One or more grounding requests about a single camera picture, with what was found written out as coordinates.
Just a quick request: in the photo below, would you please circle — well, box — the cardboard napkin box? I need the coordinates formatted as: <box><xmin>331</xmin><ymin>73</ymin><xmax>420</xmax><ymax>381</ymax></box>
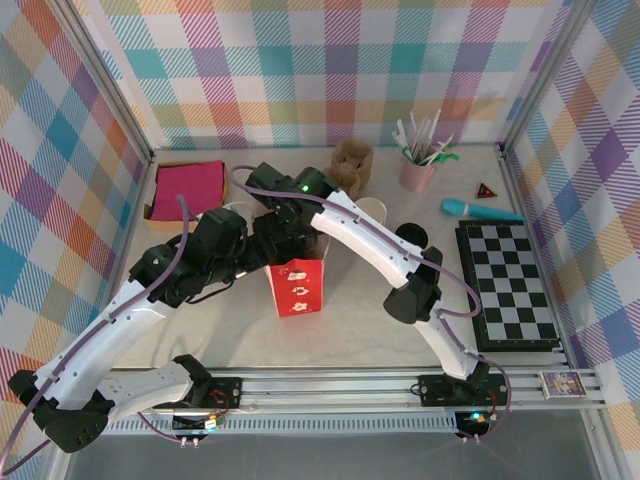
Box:
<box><xmin>143</xmin><ymin>159</ymin><xmax>231</xmax><ymax>232</ymax></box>

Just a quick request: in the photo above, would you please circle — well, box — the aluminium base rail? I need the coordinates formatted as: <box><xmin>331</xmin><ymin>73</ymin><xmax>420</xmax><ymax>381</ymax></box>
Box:
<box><xmin>107</xmin><ymin>369</ymin><xmax>609</xmax><ymax>414</ymax></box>

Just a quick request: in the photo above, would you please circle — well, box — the stack of paper cups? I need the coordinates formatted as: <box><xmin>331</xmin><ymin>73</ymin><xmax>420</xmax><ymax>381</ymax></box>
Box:
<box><xmin>352</xmin><ymin>196</ymin><xmax>390</xmax><ymax>226</ymax></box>

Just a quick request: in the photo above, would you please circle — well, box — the black silver chessboard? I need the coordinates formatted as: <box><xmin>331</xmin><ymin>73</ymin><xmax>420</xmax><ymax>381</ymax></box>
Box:
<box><xmin>454</xmin><ymin>219</ymin><xmax>562</xmax><ymax>354</ymax></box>

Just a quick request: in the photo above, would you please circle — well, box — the green wrapped straw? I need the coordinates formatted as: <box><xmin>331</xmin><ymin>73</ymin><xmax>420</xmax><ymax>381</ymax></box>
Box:
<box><xmin>433</xmin><ymin>143</ymin><xmax>461</xmax><ymax>165</ymax></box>

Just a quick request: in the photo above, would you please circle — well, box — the pink straw holder cup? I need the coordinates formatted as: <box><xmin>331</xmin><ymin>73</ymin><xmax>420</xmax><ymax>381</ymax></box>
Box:
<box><xmin>398</xmin><ymin>149</ymin><xmax>436</xmax><ymax>193</ymax></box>

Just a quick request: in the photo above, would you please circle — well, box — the aluminium frame post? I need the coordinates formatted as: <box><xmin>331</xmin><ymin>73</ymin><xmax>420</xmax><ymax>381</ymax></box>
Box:
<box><xmin>52</xmin><ymin>0</ymin><xmax>154</xmax><ymax>164</ymax></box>
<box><xmin>497</xmin><ymin>0</ymin><xmax>601</xmax><ymax>159</ymax></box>

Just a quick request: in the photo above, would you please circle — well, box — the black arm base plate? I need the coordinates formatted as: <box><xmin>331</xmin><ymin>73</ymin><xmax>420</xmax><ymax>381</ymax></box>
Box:
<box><xmin>199</xmin><ymin>377</ymin><xmax>244</xmax><ymax>409</ymax></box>
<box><xmin>417</xmin><ymin>374</ymin><xmax>506</xmax><ymax>407</ymax></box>

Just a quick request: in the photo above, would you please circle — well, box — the grey slotted cable duct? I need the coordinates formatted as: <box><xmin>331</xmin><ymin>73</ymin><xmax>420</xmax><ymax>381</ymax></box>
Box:
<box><xmin>107</xmin><ymin>417</ymin><xmax>461</xmax><ymax>435</ymax></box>

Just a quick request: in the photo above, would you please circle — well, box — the playing card box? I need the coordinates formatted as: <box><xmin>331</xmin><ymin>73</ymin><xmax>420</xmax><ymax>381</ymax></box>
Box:
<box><xmin>541</xmin><ymin>370</ymin><xmax>586</xmax><ymax>400</ymax></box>

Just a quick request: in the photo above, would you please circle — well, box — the aluminium frame side rail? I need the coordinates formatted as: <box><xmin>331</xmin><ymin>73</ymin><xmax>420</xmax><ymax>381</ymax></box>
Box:
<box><xmin>497</xmin><ymin>149</ymin><xmax>576</xmax><ymax>366</ymax></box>
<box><xmin>89</xmin><ymin>157</ymin><xmax>156</xmax><ymax>374</ymax></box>

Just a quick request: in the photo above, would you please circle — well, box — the black control board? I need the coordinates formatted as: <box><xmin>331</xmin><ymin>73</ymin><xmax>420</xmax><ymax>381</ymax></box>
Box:
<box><xmin>455</xmin><ymin>410</ymin><xmax>494</xmax><ymax>436</ymax></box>
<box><xmin>172</xmin><ymin>412</ymin><xmax>226</xmax><ymax>434</ymax></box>

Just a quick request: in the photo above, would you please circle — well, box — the black cup lid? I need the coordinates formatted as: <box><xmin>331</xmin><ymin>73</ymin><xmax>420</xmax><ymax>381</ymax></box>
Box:
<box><xmin>397</xmin><ymin>222</ymin><xmax>430</xmax><ymax>247</ymax></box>

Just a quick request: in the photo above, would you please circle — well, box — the brown pulp cup carrier stack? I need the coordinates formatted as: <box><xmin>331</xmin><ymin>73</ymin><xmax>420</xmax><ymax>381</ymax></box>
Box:
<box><xmin>329</xmin><ymin>139</ymin><xmax>375</xmax><ymax>195</ymax></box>

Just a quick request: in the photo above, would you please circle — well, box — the white red paper bag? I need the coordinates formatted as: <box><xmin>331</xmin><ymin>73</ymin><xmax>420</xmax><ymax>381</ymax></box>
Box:
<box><xmin>222</xmin><ymin>199</ymin><xmax>332</xmax><ymax>319</ymax></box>

